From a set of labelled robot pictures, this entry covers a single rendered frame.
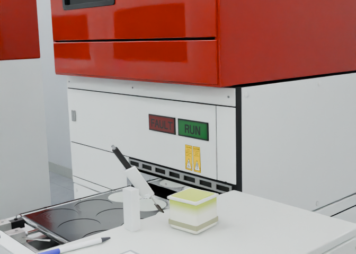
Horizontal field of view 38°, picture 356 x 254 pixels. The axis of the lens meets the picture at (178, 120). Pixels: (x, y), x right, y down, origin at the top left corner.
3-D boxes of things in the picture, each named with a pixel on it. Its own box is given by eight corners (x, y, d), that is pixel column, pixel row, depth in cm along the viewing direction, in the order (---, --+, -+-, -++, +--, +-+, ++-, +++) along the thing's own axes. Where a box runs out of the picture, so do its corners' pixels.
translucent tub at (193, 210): (190, 217, 109) (189, 186, 108) (219, 225, 105) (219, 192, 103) (167, 227, 104) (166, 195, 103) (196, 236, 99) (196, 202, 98)
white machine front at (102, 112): (78, 181, 193) (72, 73, 186) (242, 241, 132) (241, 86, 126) (71, 182, 191) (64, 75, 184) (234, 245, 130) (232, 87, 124)
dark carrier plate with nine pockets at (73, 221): (130, 189, 155) (130, 186, 155) (211, 216, 130) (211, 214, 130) (23, 217, 133) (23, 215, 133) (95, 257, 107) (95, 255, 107)
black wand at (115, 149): (112, 148, 98) (116, 143, 98) (108, 147, 99) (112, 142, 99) (162, 215, 108) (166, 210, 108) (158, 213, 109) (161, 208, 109)
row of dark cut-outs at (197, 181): (130, 165, 162) (130, 158, 162) (233, 195, 130) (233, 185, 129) (128, 166, 162) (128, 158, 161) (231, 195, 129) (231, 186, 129)
